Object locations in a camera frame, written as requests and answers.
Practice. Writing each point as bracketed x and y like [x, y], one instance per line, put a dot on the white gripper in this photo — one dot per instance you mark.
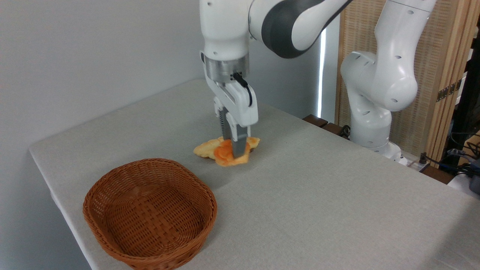
[240, 105]

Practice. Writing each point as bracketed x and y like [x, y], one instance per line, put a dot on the round orange bread bun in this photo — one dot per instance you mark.
[224, 153]

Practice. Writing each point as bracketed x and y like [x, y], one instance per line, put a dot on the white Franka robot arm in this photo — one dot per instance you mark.
[390, 75]

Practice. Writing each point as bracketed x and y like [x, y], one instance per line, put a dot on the long pale braided bread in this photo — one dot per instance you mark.
[204, 149]

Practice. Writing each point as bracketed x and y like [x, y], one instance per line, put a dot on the brown wicker basket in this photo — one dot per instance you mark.
[150, 213]

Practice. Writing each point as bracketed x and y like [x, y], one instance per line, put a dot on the brass screen hinge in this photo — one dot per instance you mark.
[448, 90]

